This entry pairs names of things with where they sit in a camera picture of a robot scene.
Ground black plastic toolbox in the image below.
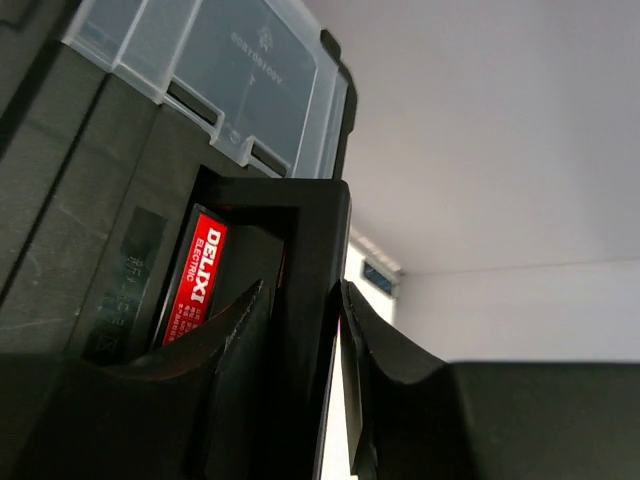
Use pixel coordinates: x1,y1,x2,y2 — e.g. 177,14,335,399
1,1,357,479

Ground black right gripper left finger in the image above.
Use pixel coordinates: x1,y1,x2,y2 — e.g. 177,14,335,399
1,282,269,479

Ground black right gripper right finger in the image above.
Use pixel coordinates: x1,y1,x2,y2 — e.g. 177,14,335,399
340,281,639,479

